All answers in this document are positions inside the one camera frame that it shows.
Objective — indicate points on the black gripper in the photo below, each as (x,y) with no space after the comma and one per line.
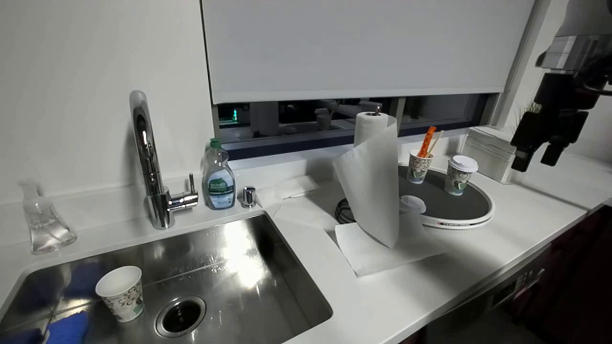
(554,119)

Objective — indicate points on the white plastic cup lid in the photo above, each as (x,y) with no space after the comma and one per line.
(410,203)

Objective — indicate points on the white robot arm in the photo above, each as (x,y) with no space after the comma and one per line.
(579,71)

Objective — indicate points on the lidded paper cup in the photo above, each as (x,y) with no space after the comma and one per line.
(460,170)

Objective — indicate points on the open paper cup on tray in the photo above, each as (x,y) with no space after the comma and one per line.
(418,168)

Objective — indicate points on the paper cup in sink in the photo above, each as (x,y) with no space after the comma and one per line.
(124,293)

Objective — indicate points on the white planter box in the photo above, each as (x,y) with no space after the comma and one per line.
(493,153)

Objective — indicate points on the round black white tray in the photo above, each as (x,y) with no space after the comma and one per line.
(445,210)

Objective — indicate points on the orange stirrer stick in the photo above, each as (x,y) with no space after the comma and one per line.
(424,151)

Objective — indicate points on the paper towel roll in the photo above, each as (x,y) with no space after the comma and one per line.
(368,174)

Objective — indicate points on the small chrome sink knob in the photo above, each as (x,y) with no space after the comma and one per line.
(248,197)

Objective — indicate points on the white window blind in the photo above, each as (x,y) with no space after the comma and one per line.
(271,50)

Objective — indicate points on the dish soap bottle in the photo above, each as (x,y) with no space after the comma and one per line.
(219,180)

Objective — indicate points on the stainless steel sink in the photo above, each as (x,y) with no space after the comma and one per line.
(233,283)

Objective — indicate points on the chrome kitchen faucet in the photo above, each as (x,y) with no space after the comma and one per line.
(160,203)

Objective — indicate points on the blue sponge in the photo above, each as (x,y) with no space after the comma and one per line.
(70,329)

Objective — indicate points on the clear glass flask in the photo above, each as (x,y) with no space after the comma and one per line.
(47,228)

